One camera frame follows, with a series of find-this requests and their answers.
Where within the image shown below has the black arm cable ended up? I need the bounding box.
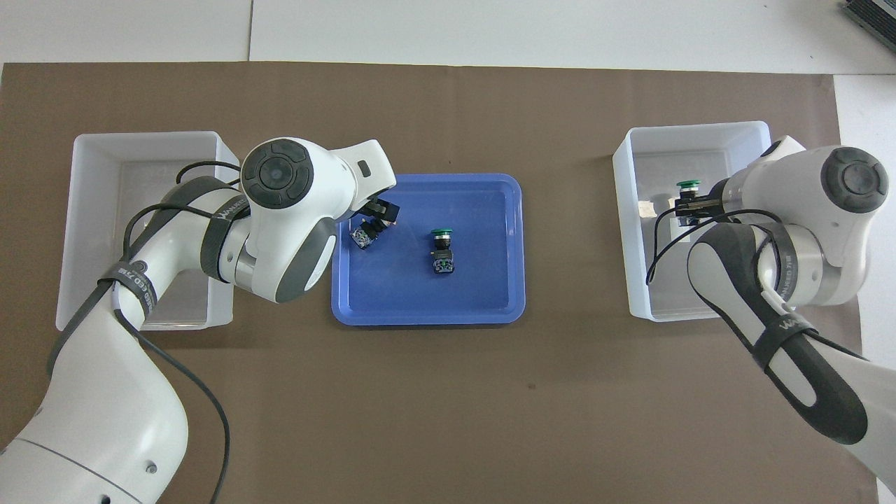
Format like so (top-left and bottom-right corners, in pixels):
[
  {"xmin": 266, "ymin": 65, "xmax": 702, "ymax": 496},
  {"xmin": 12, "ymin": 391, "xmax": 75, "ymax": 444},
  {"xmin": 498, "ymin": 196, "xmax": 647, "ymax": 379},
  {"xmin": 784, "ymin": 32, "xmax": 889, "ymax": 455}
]
[
  {"xmin": 45, "ymin": 160, "xmax": 246, "ymax": 504},
  {"xmin": 645, "ymin": 206, "xmax": 771, "ymax": 284}
]

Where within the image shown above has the green push button switch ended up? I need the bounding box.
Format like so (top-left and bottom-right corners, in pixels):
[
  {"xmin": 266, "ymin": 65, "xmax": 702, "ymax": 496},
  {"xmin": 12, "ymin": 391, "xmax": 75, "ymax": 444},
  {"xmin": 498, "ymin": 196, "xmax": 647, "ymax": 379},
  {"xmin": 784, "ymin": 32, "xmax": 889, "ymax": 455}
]
[
  {"xmin": 429, "ymin": 228, "xmax": 456, "ymax": 275},
  {"xmin": 675, "ymin": 180, "xmax": 702, "ymax": 228}
]

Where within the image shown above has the translucent white plastic box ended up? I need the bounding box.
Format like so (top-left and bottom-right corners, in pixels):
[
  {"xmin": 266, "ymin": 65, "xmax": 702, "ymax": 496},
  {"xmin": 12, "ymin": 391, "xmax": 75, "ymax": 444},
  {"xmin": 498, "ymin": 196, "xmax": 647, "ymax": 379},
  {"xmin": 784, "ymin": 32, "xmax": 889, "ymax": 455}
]
[
  {"xmin": 55, "ymin": 130, "xmax": 242, "ymax": 332},
  {"xmin": 612, "ymin": 120, "xmax": 774, "ymax": 323}
]

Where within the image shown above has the grey ribbed device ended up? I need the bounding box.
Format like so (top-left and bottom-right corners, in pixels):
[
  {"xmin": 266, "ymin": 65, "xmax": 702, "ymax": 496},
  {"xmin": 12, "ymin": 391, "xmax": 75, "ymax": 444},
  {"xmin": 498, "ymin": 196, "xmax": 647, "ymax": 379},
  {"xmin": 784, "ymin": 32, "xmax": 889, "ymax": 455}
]
[{"xmin": 842, "ymin": 0, "xmax": 896, "ymax": 32}]

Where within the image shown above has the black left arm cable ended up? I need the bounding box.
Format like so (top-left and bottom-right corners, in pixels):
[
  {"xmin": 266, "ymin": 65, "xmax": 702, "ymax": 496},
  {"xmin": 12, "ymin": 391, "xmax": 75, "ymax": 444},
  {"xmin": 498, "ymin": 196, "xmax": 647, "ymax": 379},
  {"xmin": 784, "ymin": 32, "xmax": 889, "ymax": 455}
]
[{"xmin": 45, "ymin": 160, "xmax": 246, "ymax": 504}]

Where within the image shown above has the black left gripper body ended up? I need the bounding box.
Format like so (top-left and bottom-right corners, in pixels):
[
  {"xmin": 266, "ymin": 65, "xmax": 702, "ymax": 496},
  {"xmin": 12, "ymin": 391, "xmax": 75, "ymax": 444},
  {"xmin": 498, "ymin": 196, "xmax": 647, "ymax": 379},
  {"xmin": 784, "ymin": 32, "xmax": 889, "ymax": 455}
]
[{"xmin": 357, "ymin": 196, "xmax": 401, "ymax": 226}]

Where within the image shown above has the blue plastic tray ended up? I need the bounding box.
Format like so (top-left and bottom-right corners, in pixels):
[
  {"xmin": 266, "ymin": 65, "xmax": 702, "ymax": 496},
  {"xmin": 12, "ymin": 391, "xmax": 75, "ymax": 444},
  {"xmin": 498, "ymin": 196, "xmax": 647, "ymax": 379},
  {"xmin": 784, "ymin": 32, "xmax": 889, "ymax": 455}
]
[{"xmin": 330, "ymin": 173, "xmax": 526, "ymax": 327}]

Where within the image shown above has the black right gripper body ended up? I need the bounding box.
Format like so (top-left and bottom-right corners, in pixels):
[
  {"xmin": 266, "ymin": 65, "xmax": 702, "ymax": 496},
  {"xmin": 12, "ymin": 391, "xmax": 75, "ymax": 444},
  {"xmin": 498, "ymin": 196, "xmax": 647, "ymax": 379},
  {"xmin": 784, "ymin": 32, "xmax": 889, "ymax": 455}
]
[{"xmin": 700, "ymin": 178, "xmax": 734, "ymax": 223}]

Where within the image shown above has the brown paper mat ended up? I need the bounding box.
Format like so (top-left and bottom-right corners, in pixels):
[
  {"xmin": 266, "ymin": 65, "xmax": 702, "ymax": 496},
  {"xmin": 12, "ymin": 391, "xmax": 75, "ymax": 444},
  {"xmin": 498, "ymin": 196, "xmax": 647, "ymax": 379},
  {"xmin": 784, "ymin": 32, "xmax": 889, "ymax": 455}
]
[{"xmin": 0, "ymin": 62, "xmax": 879, "ymax": 504}]

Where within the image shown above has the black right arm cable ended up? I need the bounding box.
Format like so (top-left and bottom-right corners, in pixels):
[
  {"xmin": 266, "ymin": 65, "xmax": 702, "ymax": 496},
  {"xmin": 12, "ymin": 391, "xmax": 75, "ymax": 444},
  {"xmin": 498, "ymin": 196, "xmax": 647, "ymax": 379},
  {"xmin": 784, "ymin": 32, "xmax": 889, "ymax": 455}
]
[{"xmin": 645, "ymin": 206, "xmax": 771, "ymax": 284}]

